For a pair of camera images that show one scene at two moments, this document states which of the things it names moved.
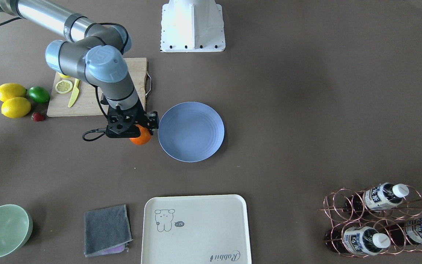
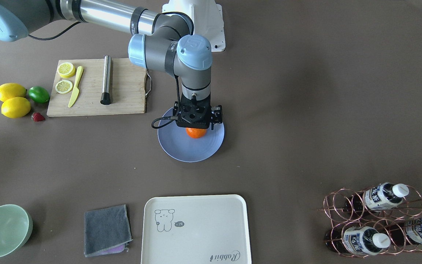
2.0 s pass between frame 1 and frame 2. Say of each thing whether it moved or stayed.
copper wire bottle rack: stayed
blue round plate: stayed
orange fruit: moved
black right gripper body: moved
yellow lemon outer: stayed
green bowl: stayed
